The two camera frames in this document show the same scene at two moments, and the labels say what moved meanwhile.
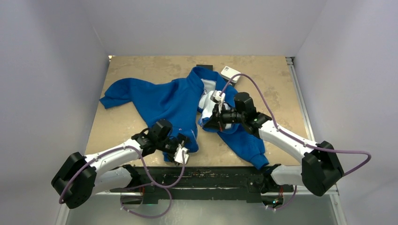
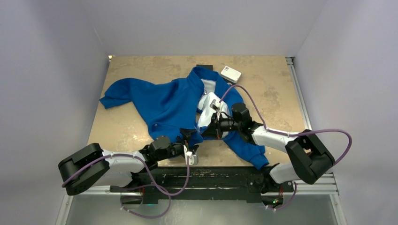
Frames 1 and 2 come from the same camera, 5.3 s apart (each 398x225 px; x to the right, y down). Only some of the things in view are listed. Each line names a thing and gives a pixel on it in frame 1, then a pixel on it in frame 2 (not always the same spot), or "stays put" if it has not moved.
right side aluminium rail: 291,65 stays put
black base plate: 199,184 stays put
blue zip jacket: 198,97 stays put
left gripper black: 180,138 to 186,134
